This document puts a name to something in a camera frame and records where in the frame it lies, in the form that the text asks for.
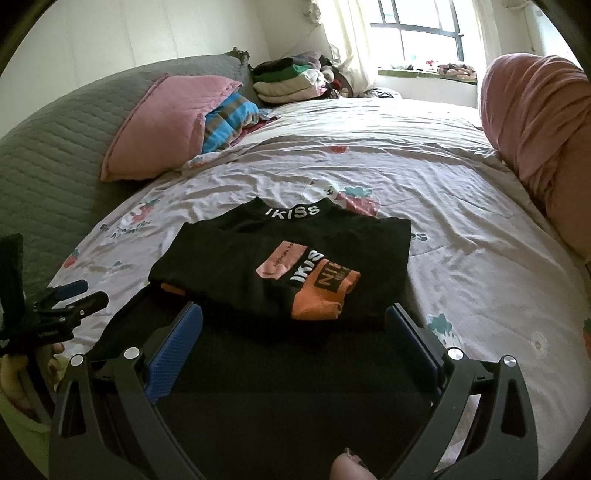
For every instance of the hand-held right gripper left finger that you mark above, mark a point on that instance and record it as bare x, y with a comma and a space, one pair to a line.
173, 355

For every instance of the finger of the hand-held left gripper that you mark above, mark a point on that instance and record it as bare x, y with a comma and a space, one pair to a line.
69, 288
87, 302

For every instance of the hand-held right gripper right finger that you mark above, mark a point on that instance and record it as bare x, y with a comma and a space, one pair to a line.
413, 341

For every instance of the black long-sleeve shirt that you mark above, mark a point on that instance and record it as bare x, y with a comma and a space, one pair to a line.
221, 263

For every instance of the pile of folded clothes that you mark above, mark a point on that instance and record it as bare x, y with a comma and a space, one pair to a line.
286, 78

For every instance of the person's left hand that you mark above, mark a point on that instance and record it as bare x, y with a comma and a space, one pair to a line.
54, 371

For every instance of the person's right hand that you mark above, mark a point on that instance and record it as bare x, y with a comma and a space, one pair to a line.
351, 468

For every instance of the green quilted headboard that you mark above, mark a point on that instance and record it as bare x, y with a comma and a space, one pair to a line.
55, 161

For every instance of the printed white bed sheet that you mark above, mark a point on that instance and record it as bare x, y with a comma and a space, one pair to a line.
461, 207

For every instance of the pink pillow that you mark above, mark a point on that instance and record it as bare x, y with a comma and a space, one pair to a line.
157, 124

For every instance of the blue striped cloth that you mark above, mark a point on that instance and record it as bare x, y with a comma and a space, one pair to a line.
226, 120

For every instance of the pink rolled duvet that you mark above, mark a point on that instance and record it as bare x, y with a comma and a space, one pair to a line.
545, 129

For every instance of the green windowsill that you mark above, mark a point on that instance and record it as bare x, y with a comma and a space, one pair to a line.
429, 74

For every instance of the white curtain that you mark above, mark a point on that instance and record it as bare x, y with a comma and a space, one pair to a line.
351, 46

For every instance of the window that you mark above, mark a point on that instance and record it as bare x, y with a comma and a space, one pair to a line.
425, 32

